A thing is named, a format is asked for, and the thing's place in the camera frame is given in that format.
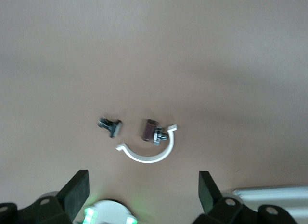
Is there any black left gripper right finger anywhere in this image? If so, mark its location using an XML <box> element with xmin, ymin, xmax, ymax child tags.
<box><xmin>193</xmin><ymin>170</ymin><xmax>244</xmax><ymax>224</ymax></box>

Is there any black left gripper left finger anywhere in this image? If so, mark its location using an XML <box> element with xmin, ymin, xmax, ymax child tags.
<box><xmin>18</xmin><ymin>170</ymin><xmax>90</xmax><ymax>224</ymax></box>

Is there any white drawer cabinet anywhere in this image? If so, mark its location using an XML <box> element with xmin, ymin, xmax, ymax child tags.
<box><xmin>232</xmin><ymin>186</ymin><xmax>308</xmax><ymax>210</ymax></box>

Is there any metal bolt with nut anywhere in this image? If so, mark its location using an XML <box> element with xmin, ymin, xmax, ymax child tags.
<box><xmin>153</xmin><ymin>126</ymin><xmax>169</xmax><ymax>146</ymax></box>

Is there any small black clip part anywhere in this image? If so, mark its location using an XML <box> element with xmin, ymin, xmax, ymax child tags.
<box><xmin>97</xmin><ymin>116</ymin><xmax>123</xmax><ymax>138</ymax></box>

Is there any brown cylinder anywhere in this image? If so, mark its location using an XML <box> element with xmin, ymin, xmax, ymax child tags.
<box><xmin>141</xmin><ymin>119</ymin><xmax>158</xmax><ymax>142</ymax></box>

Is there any white half ring clamp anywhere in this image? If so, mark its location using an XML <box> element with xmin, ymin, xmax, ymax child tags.
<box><xmin>115</xmin><ymin>123</ymin><xmax>179</xmax><ymax>164</ymax></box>

